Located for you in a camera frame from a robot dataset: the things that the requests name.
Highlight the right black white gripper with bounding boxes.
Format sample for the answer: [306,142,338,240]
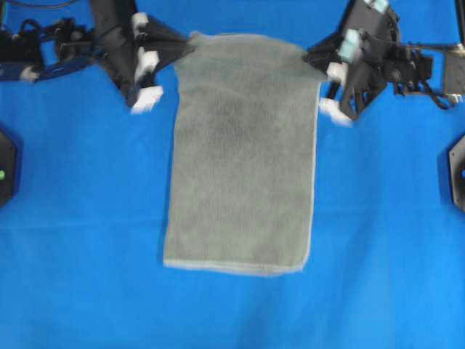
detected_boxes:
[303,1,399,125]

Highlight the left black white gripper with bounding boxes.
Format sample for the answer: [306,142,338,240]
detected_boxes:
[89,1,196,113]

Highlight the large grey-green towel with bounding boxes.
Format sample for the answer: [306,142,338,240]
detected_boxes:
[163,33,325,276]

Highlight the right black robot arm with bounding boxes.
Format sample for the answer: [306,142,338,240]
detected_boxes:
[303,1,464,123]

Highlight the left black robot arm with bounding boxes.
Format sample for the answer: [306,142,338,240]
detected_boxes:
[1,1,195,113]

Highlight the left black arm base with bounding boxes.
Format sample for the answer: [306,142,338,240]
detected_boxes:
[1,124,23,208]

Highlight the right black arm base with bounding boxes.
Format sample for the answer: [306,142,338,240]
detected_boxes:
[437,133,464,214]

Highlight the black pole top right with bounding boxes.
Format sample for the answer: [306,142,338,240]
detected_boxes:
[455,0,465,45]

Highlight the blue table cloth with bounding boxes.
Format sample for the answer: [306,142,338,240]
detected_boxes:
[0,0,465,349]

